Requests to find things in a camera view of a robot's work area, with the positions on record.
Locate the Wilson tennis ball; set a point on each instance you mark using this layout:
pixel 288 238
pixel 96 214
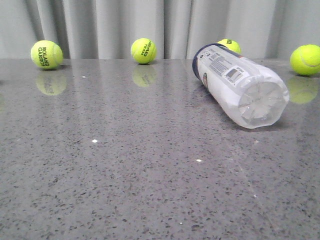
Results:
pixel 231 45

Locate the grey pleated curtain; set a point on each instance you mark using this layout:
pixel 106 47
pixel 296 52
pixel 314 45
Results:
pixel 106 29

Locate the Head Team tennis ball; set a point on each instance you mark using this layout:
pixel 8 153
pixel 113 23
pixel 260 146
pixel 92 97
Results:
pixel 143 50

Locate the yellow tennis ball far right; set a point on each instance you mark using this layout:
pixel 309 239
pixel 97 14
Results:
pixel 305 60

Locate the white tennis ball can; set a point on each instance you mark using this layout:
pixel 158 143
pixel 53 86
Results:
pixel 252 95

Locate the Roland Garros tennis ball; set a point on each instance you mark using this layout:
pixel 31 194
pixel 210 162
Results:
pixel 46 54

